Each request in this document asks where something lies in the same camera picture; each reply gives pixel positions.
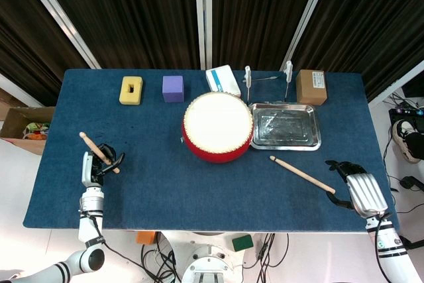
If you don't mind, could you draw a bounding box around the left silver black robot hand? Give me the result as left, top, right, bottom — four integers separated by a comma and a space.
81, 143, 126, 188

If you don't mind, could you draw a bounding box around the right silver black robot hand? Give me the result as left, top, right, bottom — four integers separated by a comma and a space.
325, 159, 389, 220

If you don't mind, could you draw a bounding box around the wooden drumstick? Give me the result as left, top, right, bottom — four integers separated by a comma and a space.
269, 155, 336, 195
79, 132, 121, 174

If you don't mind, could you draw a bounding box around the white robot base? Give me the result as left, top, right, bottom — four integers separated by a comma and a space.
158, 229, 266, 283

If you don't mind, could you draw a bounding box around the red drum with white head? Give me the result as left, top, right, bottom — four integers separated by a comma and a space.
181, 92, 255, 164

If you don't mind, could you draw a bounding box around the colourful packaging bag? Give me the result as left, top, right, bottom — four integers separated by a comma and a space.
22, 122, 50, 141

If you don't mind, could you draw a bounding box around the white and black sneaker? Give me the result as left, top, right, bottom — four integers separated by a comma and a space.
392, 119, 421, 164

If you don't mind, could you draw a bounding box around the black floor foot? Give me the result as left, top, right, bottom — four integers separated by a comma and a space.
399, 235, 424, 250

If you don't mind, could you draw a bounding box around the black trouser leg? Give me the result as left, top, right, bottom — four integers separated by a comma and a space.
405, 130, 424, 161

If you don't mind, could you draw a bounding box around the yellow sponge with hole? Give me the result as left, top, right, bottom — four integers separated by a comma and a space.
119, 76, 144, 106

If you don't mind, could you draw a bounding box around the black power strip with plugs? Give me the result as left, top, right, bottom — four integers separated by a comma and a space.
388, 92, 424, 125

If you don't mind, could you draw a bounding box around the orange block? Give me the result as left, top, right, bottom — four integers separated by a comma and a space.
136, 231, 157, 245

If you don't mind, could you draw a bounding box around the open cardboard box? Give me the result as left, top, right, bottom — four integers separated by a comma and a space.
0, 106, 56, 156

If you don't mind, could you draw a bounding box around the shiny metal tray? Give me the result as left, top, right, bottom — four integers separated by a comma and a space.
248, 102, 322, 151

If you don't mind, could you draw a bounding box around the brown cardboard box with label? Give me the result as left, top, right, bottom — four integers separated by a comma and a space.
295, 69, 329, 106

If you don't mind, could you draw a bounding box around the purple foam cube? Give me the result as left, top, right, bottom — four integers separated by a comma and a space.
162, 75, 185, 103

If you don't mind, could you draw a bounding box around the blue fabric table mat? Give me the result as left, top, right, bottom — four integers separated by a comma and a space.
22, 69, 401, 234

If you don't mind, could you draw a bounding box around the green block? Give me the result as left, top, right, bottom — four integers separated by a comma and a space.
231, 234, 254, 253

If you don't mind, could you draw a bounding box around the black pleated curtain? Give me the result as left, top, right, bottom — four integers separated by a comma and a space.
32, 0, 202, 70
0, 0, 87, 107
211, 0, 324, 72
291, 0, 424, 101

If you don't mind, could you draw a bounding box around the white box with blue stripe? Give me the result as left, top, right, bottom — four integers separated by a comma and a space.
205, 64, 242, 97

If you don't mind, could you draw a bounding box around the white frame bar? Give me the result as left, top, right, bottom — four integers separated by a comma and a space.
366, 60, 424, 110
0, 73, 46, 109

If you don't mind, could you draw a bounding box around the black cable tangle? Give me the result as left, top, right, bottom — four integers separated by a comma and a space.
140, 243, 182, 283
243, 233, 291, 269

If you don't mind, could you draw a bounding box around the white frame post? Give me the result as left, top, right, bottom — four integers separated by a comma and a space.
281, 0, 336, 72
15, 0, 102, 70
193, 0, 213, 71

